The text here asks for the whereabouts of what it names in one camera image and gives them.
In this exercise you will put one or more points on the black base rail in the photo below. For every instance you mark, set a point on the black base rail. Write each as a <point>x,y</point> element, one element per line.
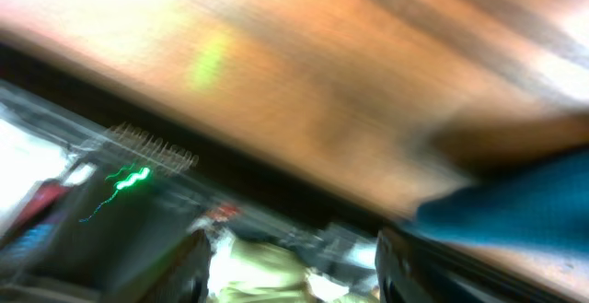
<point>85,209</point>

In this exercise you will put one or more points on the blue polo shirt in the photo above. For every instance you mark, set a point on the blue polo shirt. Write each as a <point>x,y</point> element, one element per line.
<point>544,208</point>

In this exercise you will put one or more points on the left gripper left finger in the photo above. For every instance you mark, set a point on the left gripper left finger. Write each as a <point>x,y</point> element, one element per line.
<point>180,275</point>

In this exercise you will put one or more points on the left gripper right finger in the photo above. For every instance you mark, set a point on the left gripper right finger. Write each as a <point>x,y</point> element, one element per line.
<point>413,270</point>

